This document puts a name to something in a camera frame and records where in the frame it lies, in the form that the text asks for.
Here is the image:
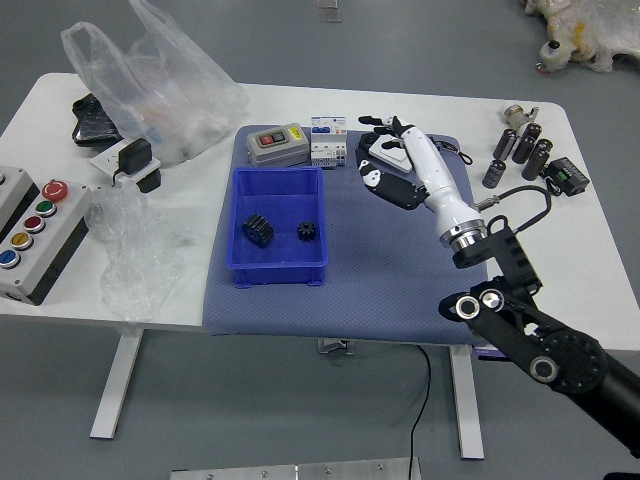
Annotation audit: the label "black floor cable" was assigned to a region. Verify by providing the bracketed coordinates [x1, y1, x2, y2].
[408, 344, 434, 480]

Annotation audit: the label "blue plastic box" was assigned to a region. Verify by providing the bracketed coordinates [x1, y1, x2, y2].
[222, 166, 330, 290]

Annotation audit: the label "blue-grey mat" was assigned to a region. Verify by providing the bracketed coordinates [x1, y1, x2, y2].
[201, 123, 491, 347]

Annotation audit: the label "metal table bracket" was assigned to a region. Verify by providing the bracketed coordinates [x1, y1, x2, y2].
[316, 338, 357, 356]

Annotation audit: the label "black block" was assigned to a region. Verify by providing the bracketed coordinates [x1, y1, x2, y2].
[135, 168, 163, 194]

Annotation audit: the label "big black gear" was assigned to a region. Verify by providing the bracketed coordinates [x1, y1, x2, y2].
[240, 213, 276, 249]

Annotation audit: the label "floor outlet cover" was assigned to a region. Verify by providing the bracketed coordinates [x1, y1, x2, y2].
[317, 0, 344, 24]

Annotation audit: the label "crumpled clear plastic wrap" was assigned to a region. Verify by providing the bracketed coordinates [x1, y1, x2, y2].
[83, 185, 196, 324]

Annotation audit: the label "large clear plastic bag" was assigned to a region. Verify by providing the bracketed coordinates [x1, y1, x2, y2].
[60, 0, 250, 167]

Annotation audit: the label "black ring part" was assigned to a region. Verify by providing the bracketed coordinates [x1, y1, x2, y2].
[355, 131, 382, 161]

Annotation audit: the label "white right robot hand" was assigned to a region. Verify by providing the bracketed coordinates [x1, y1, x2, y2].
[355, 114, 485, 245]

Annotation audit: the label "white table leg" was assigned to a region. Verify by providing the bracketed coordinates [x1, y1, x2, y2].
[89, 322, 146, 440]
[448, 344, 485, 460]

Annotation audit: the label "grey control box coloured buttons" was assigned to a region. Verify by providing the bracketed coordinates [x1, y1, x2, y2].
[0, 178, 94, 306]

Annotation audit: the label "grey push-button switch box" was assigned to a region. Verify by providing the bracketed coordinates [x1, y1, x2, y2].
[245, 123, 311, 167]

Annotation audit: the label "white plate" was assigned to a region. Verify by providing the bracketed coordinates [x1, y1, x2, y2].
[89, 142, 162, 181]

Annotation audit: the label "metal fitting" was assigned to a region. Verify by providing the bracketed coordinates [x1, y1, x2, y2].
[502, 104, 541, 129]

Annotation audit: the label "black module green terminal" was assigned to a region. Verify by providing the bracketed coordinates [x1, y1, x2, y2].
[543, 156, 591, 197]

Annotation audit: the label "black power adapter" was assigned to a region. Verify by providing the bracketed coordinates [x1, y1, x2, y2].
[110, 138, 154, 187]

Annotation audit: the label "white wall switch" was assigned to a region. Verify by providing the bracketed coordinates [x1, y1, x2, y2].
[368, 130, 417, 175]

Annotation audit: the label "plastic-wrapped bundle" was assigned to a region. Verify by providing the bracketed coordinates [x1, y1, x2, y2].
[522, 0, 640, 76]

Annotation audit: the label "white circuit breaker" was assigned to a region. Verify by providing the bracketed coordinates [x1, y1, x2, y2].
[309, 115, 349, 170]

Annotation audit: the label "metal plate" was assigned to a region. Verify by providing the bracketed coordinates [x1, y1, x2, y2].
[169, 456, 422, 480]

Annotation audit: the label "grey control box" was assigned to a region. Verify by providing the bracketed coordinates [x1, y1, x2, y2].
[0, 166, 41, 241]

